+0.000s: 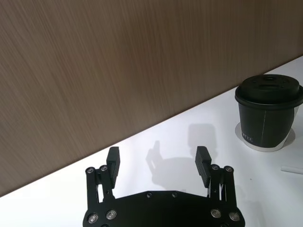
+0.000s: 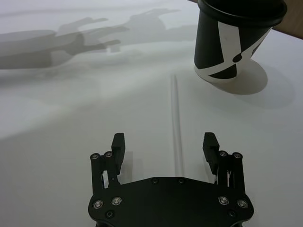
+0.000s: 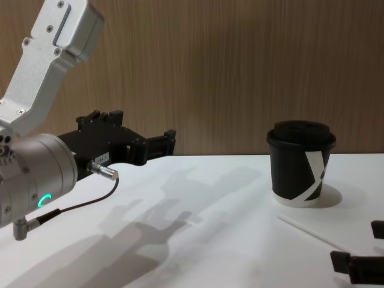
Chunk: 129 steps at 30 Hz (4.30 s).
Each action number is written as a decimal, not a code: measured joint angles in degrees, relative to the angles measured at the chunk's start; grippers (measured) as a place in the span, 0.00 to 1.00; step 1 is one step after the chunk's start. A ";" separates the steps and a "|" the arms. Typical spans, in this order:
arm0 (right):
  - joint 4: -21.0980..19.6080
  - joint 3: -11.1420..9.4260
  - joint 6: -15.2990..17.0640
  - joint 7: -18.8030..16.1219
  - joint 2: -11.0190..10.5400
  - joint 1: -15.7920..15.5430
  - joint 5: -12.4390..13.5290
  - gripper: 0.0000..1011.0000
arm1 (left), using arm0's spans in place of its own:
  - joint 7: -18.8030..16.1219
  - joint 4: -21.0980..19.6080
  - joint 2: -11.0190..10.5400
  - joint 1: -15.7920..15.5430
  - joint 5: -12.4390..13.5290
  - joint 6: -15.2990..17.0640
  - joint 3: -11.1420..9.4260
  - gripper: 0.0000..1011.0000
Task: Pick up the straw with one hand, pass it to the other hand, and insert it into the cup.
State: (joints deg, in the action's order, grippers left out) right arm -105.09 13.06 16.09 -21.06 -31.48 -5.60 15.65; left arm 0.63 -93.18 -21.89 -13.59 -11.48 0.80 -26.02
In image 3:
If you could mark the black paper cup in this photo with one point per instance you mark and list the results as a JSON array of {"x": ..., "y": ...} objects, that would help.
[{"x": 291, "y": 174}]

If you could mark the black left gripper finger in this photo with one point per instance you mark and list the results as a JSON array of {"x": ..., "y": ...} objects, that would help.
[
  {"x": 168, "y": 135},
  {"x": 150, "y": 153}
]

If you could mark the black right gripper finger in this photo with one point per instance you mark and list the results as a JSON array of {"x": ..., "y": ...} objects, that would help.
[
  {"x": 378, "y": 229},
  {"x": 360, "y": 268}
]

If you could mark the black plastic cup lid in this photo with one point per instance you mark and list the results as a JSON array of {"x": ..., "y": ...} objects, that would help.
[{"x": 300, "y": 132}]

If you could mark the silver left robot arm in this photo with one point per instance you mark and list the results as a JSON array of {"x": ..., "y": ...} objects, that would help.
[{"x": 45, "y": 171}]

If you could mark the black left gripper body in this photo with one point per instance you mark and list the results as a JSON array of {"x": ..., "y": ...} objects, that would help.
[{"x": 102, "y": 141}]

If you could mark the white plastic straw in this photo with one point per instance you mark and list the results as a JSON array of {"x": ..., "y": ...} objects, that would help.
[{"x": 315, "y": 233}]

